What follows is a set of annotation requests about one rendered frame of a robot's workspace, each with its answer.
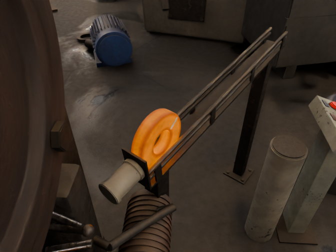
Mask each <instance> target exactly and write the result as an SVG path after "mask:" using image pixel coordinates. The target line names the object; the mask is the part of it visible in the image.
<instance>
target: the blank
mask: <svg viewBox="0 0 336 252"><path fill-rule="evenodd" d="M180 132H181V120H180V118H179V116H178V115H177V114H176V113H174V112H172V111H170V110H168V109H166V108H159V109H156V110H155V111H153V112H151V113H150V114H149V115H148V116H147V117H146V118H145V119H144V120H143V122H142V123H141V124H140V126H139V127H138V129H137V131H136V133H135V135H134V138H133V141H132V145H131V152H132V153H134V154H135V155H137V156H138V157H140V158H142V159H143V160H145V161H147V167H148V169H149V168H150V167H151V166H152V165H153V164H154V163H155V162H156V161H157V160H158V159H159V158H160V157H161V156H162V155H163V154H164V153H165V152H166V151H167V150H168V149H169V148H170V147H171V146H172V145H173V144H174V143H175V142H176V141H177V140H178V139H179V136H180ZM159 135H160V137H159V140H158V141H157V143H156V144H155V141H156V139H157V138H158V136H159ZM154 144H155V145H154Z"/></svg>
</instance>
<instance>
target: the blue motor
mask: <svg viewBox="0 0 336 252"><path fill-rule="evenodd" d="M90 27H91V28H90V32H89V33H90V38H91V42H92V46H93V49H94V51H93V53H94V57H95V62H96V66H97V68H99V67H106V66H110V67H117V66H121V65H123V64H128V63H132V57H131V55H132V51H133V47H132V43H131V39H130V35H129V33H128V31H127V29H126V27H125V25H124V23H123V22H122V21H121V19H120V20H119V18H118V17H117V18H116V17H115V15H114V16H112V14H110V15H108V14H107V15H104V14H103V15H102V16H101V15H100V16H99V17H97V19H96V20H95V19H94V22H92V25H90Z"/></svg>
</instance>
